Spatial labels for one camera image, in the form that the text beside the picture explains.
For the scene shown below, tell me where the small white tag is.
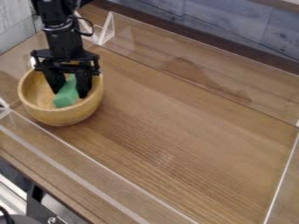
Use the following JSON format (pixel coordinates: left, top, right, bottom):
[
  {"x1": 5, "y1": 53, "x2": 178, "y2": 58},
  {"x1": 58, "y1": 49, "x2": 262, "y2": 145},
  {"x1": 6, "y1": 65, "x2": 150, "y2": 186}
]
[{"x1": 29, "y1": 57, "x2": 35, "y2": 68}]

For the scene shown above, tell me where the black metal table leg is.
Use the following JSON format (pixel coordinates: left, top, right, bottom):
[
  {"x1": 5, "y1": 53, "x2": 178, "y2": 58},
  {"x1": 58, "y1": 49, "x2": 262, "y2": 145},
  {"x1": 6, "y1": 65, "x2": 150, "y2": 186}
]
[{"x1": 23, "y1": 185, "x2": 80, "y2": 224}]

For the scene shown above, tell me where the black cable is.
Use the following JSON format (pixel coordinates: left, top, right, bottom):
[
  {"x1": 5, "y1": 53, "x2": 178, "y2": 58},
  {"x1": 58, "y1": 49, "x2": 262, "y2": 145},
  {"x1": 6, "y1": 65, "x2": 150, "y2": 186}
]
[{"x1": 70, "y1": 16, "x2": 96, "y2": 38}]

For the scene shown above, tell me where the green rectangular stick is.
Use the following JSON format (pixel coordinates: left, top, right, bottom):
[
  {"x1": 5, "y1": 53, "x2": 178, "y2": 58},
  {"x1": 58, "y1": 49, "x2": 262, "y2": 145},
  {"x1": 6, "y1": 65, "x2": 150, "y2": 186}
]
[{"x1": 51, "y1": 74, "x2": 78, "y2": 108}]

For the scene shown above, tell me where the wooden bowl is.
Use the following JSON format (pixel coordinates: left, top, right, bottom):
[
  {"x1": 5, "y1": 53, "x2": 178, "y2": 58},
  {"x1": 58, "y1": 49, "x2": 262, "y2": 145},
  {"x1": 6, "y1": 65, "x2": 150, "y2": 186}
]
[{"x1": 17, "y1": 69, "x2": 104, "y2": 126}]

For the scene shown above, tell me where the clear acrylic front wall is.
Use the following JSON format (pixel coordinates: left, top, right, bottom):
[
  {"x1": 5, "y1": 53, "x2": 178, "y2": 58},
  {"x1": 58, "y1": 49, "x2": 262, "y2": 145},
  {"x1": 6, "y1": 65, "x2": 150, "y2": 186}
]
[{"x1": 0, "y1": 109, "x2": 200, "y2": 224}]

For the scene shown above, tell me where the clear acrylic right wall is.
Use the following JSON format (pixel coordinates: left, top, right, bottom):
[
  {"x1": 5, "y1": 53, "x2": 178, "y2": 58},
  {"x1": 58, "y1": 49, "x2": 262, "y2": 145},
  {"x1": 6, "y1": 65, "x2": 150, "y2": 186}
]
[{"x1": 262, "y1": 139, "x2": 299, "y2": 224}]

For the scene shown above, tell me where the clear acrylic corner bracket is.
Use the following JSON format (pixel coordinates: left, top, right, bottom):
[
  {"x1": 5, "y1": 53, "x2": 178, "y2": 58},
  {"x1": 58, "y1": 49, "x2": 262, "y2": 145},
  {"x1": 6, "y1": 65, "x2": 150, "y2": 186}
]
[{"x1": 74, "y1": 12, "x2": 116, "y2": 46}]

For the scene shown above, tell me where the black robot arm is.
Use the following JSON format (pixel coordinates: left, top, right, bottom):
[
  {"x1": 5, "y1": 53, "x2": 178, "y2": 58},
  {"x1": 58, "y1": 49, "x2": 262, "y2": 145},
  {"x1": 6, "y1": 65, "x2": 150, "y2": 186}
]
[{"x1": 30, "y1": 0, "x2": 100, "y2": 98}]

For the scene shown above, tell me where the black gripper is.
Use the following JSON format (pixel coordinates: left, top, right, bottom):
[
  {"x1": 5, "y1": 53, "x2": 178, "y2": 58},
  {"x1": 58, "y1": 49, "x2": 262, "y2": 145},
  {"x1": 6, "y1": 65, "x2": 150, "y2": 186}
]
[{"x1": 30, "y1": 20, "x2": 98, "y2": 99}]

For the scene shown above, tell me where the clear acrylic wall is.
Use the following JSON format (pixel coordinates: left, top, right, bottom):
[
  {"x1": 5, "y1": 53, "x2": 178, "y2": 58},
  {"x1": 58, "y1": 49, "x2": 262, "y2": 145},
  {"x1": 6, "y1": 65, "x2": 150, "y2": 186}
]
[
  {"x1": 0, "y1": 109, "x2": 200, "y2": 224},
  {"x1": 262, "y1": 139, "x2": 299, "y2": 224}
]

